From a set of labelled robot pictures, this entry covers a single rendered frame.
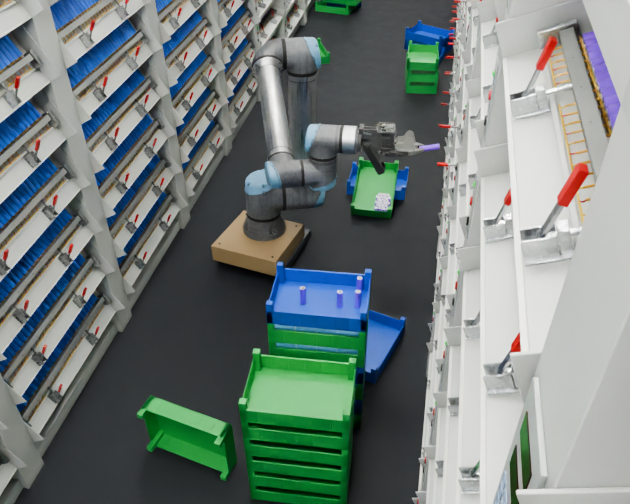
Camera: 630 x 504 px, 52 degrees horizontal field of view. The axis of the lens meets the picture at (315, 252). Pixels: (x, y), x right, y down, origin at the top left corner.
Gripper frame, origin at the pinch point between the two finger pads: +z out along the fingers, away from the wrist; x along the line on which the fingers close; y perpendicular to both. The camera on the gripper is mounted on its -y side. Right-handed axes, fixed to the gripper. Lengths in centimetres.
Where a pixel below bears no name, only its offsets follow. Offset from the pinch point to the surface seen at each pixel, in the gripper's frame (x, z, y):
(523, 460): -159, 5, 69
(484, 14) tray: -24, 12, 51
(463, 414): -125, 7, 29
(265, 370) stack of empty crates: -62, -40, -42
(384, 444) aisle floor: -54, -4, -83
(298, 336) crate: -50, -32, -39
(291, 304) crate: -41, -36, -34
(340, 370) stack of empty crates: -60, -18, -40
